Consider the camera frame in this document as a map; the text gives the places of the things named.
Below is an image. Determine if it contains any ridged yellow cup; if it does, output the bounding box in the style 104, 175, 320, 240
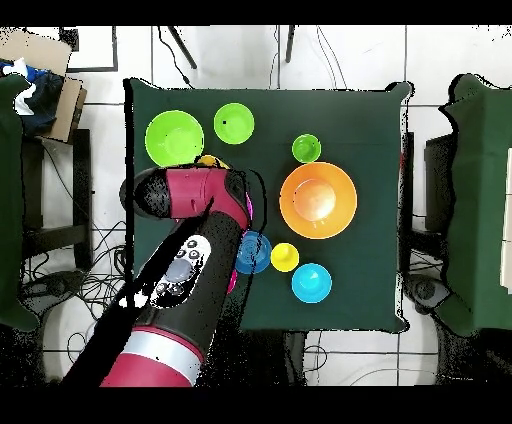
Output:
194, 154, 232, 170

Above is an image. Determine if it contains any dark blue bowl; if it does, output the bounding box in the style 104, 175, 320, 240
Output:
234, 230, 273, 276

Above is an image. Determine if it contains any smooth yellow cup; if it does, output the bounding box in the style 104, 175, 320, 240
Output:
270, 242, 301, 274

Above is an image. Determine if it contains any large orange bowl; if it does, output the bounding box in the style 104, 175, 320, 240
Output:
278, 161, 359, 240

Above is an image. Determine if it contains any ridged green cup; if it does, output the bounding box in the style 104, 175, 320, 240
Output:
291, 133, 322, 164

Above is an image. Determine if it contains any small light blue bowl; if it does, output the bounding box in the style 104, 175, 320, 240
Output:
290, 262, 333, 304

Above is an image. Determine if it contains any small green bowl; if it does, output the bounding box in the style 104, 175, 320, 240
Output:
212, 102, 256, 146

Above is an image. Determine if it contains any large green bowl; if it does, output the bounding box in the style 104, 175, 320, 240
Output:
144, 109, 205, 169

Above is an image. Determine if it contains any dark green tablecloth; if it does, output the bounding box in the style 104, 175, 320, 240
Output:
0, 73, 41, 333
433, 72, 512, 337
123, 77, 415, 335

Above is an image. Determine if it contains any black tripod leg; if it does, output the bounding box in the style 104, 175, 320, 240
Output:
284, 25, 298, 64
166, 25, 198, 70

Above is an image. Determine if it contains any black stool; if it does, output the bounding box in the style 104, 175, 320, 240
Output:
19, 127, 95, 271

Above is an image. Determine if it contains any black cabinet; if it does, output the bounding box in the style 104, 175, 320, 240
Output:
423, 133, 455, 233

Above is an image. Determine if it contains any blue and black bag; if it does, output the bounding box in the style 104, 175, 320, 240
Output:
0, 57, 65, 137

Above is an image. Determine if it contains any cardboard box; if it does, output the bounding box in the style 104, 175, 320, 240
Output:
0, 26, 88, 143

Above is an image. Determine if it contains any black floor cable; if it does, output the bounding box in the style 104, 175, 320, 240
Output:
156, 25, 194, 88

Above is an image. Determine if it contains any black frame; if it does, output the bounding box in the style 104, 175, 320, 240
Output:
58, 25, 120, 74

